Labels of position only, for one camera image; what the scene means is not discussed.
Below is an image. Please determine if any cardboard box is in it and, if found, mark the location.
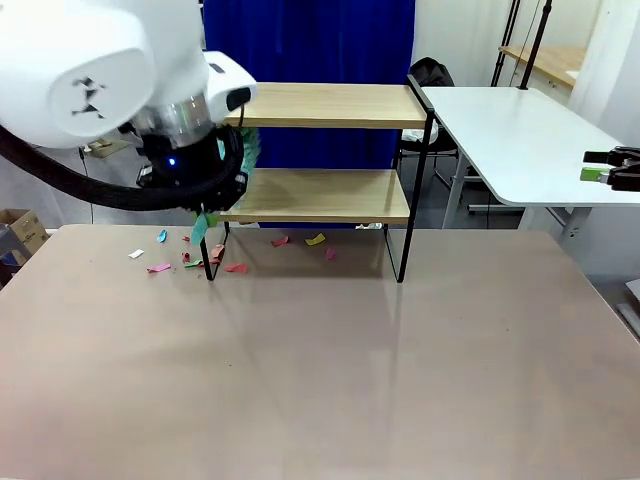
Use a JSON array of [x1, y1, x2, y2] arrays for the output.
[[0, 208, 50, 257]]

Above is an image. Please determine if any white plastic bag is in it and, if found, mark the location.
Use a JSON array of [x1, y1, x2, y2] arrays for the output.
[[401, 123, 441, 147]]

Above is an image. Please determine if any teal chenille duster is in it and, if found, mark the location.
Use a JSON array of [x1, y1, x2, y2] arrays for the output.
[[191, 124, 263, 247]]

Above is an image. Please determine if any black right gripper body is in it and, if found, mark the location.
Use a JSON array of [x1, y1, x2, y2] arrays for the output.
[[607, 144, 640, 192]]

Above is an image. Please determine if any black tripod stand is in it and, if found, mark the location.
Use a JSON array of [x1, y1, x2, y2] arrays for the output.
[[490, 0, 522, 89]]

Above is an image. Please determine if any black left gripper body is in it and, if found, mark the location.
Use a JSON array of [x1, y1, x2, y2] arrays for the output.
[[133, 123, 250, 214]]

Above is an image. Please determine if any beige sandal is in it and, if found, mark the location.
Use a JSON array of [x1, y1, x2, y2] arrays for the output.
[[81, 138, 129, 159]]

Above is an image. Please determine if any black chair with jacket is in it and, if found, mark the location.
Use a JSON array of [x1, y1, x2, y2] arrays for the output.
[[393, 56, 472, 201]]

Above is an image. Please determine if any two-tier wooden black-frame shelf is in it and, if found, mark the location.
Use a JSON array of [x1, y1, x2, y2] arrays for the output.
[[198, 73, 436, 284]]

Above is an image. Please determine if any person in blue hoodie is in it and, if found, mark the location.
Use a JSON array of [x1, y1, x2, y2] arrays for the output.
[[202, 0, 417, 230]]

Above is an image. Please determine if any wooden desk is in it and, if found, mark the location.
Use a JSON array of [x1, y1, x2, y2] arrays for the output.
[[498, 44, 587, 92]]

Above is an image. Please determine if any black clamp pole stand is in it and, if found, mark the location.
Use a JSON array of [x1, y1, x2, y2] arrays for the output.
[[518, 0, 554, 92]]

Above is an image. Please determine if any white folding table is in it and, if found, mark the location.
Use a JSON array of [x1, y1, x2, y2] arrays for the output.
[[419, 86, 640, 246]]

